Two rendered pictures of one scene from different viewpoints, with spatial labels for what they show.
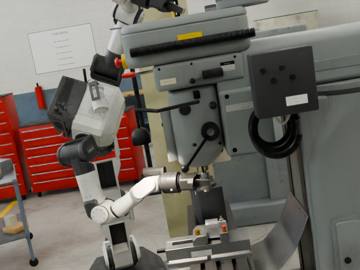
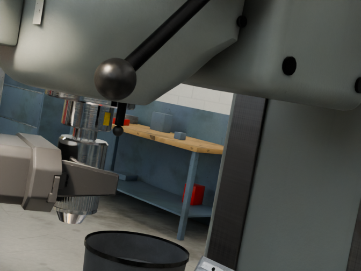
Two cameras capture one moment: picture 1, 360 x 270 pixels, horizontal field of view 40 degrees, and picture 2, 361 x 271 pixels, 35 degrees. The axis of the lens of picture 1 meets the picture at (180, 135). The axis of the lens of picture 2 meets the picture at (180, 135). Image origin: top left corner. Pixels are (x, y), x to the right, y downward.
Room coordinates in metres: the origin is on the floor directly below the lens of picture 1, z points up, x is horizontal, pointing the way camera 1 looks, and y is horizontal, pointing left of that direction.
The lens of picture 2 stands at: (1.50, 0.25, 1.33)
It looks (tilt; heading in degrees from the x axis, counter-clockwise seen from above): 4 degrees down; 315
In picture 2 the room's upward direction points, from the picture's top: 10 degrees clockwise
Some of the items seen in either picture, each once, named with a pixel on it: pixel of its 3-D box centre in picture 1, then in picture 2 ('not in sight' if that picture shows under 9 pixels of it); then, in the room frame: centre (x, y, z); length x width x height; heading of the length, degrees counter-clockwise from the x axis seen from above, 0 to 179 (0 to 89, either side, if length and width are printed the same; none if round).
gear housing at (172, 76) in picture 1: (197, 70); not in sight; (1.95, -0.11, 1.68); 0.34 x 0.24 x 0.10; 88
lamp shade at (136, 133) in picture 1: (140, 135); not in sight; (1.86, 0.15, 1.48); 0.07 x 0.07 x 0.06
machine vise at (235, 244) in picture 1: (207, 241); not in sight; (1.94, -0.04, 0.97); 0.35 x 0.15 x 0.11; 86
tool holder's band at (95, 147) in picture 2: (203, 173); (83, 143); (1.95, -0.07, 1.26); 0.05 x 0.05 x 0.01
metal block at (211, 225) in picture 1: (212, 228); not in sight; (1.94, -0.07, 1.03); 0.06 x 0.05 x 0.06; 176
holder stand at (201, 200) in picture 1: (207, 199); not in sight; (2.35, -0.08, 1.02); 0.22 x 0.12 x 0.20; 9
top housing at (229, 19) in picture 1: (185, 37); not in sight; (1.95, -0.08, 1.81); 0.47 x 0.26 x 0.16; 88
